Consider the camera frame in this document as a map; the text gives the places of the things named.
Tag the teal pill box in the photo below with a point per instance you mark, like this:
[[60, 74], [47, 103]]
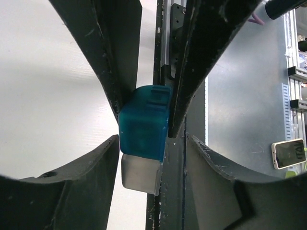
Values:
[[143, 122]]

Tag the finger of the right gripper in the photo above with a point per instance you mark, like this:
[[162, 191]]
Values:
[[108, 34], [209, 27]]

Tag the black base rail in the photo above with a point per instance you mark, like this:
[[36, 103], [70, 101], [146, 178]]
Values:
[[174, 208]]

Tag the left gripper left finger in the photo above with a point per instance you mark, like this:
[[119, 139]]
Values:
[[75, 196]]

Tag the shiny metal base plate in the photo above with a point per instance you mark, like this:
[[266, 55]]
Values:
[[245, 96]]

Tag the grey slotted cable duct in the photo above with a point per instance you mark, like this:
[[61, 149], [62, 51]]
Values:
[[286, 112]]

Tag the white smartphone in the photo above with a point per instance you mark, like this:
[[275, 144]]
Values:
[[288, 153]]

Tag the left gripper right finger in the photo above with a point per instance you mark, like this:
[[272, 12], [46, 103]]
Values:
[[229, 196]]

